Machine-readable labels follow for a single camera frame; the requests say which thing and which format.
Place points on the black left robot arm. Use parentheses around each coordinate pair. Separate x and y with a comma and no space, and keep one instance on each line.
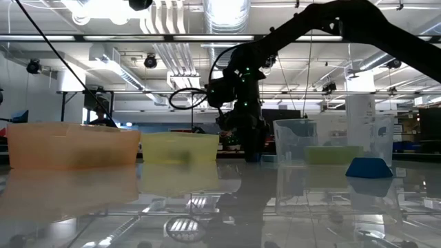
(140,4)

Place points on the small blue block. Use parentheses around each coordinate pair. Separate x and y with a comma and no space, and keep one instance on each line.
(252,159)

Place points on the clear plastic bin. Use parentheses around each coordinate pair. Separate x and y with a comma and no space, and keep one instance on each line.
(293,137)

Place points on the green block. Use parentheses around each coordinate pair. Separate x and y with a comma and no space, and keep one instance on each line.
(332,155)

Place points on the person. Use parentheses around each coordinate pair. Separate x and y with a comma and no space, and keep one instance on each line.
(101,118)

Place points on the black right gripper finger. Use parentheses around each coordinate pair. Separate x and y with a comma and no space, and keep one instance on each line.
(260,146)
(247,144)

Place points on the yellow translucent plastic bin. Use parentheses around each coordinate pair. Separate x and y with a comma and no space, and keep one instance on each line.
(200,144)

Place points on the silver round ventilation duct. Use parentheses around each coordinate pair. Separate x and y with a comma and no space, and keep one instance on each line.
(225,13)

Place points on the black monitor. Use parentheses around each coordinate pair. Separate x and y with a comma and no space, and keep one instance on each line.
(286,114)
(430,124)

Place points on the blue screen monitor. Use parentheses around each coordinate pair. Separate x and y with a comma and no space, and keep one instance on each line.
(20,117)

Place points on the orange translucent plastic bin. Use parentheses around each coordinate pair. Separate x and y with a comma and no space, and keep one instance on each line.
(69,148)

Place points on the black background rig frame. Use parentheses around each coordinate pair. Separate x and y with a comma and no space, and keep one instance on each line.
(74,92)

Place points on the teal block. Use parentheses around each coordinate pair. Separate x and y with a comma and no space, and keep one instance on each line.
(269,158)

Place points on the black hanging spotlight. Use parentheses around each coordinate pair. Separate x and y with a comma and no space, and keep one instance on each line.
(393,63)
(33,66)
(150,61)
(329,87)
(272,62)

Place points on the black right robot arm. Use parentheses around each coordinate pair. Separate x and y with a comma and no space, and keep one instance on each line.
(379,31)

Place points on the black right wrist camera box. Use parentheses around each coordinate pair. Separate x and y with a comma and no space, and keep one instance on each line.
(220,93)

